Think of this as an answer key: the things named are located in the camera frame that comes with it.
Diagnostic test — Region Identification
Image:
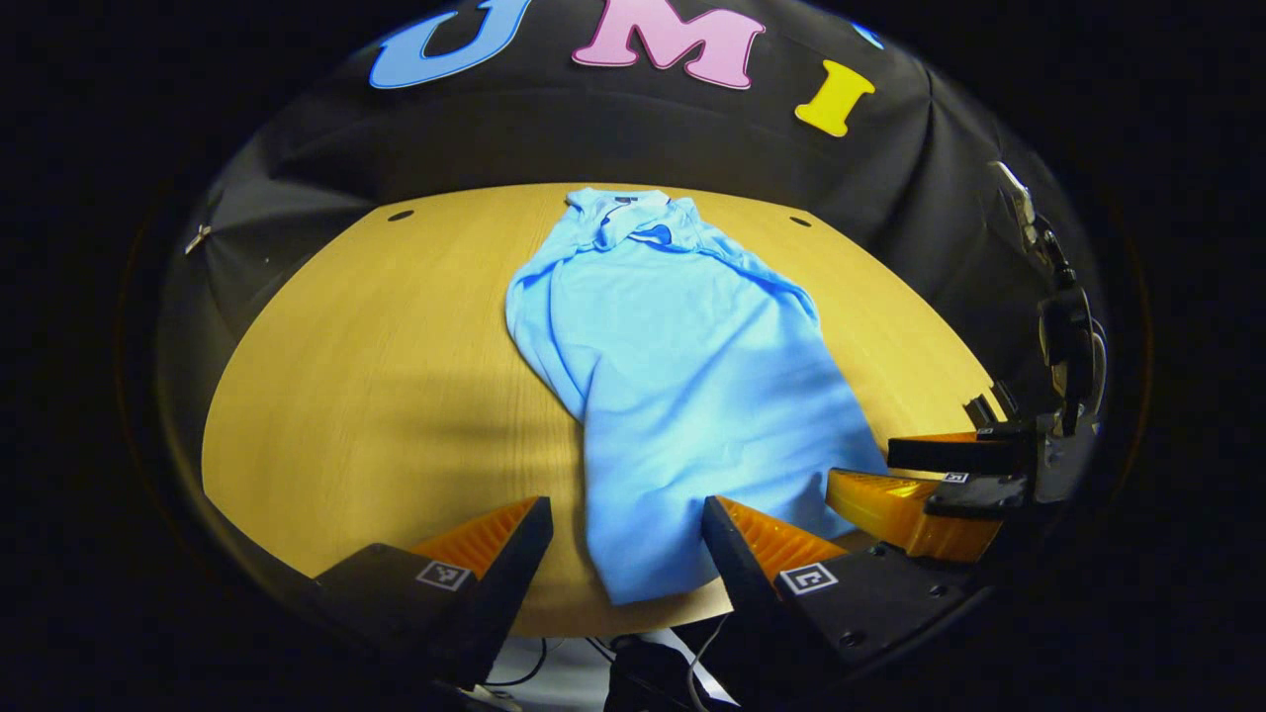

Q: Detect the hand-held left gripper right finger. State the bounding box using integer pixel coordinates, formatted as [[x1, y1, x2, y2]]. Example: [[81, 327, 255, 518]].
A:
[[701, 495, 990, 693]]

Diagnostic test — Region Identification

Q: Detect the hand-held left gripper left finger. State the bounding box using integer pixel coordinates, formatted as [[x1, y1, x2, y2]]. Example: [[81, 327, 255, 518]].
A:
[[312, 496, 555, 688]]

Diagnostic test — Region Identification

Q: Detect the light blue T-shirt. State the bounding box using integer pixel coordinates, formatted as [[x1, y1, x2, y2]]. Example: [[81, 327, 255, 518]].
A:
[[504, 187, 891, 606]]

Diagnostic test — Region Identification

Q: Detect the dark object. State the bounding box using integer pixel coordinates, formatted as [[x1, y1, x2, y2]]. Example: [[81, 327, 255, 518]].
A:
[[603, 633, 743, 712]]

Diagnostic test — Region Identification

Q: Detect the black backdrop cloth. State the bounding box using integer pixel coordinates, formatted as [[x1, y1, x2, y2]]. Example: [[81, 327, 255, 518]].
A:
[[158, 0, 1104, 416]]

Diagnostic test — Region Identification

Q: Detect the thin black cable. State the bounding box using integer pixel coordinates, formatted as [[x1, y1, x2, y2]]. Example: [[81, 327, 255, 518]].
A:
[[483, 638, 551, 689]]

